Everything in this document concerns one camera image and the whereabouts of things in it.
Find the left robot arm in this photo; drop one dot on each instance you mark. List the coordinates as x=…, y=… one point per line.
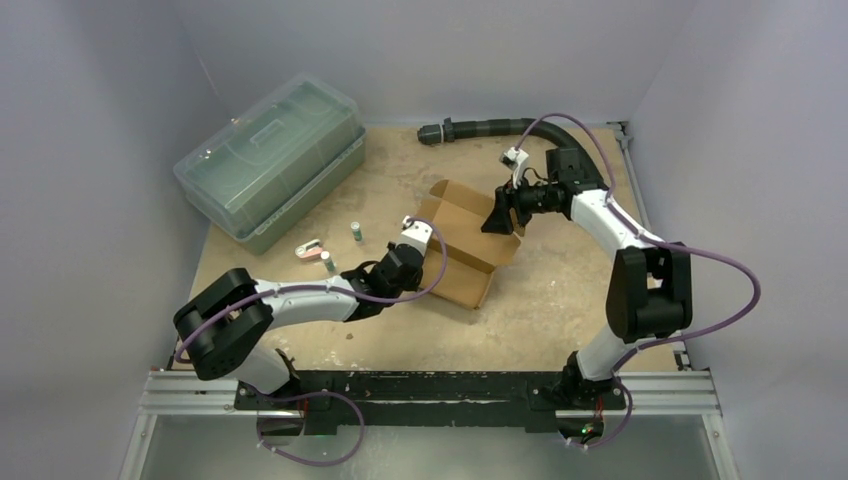
x=221, y=327

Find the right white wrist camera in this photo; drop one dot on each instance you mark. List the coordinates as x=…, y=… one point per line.
x=517, y=160

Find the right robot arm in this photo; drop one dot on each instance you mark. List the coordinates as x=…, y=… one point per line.
x=650, y=289

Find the clear plastic storage box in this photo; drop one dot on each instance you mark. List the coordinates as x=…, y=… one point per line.
x=270, y=166

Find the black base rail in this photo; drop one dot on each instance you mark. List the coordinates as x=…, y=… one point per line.
x=535, y=401

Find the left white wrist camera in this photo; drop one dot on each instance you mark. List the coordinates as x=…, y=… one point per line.
x=416, y=234

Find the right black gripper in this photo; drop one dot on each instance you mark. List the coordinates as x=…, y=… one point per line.
x=505, y=205

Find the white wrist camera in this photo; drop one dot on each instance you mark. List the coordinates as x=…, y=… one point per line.
x=416, y=234
x=517, y=160

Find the aluminium frame profile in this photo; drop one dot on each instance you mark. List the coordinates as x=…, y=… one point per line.
x=181, y=393

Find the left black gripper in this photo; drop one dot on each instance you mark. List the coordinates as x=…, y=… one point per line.
x=412, y=283

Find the small green white vial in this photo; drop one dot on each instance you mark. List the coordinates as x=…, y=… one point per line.
x=328, y=261

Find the pink white small tool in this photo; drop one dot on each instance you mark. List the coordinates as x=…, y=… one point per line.
x=310, y=251

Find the brown cardboard box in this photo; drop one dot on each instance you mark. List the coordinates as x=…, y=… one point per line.
x=458, y=212

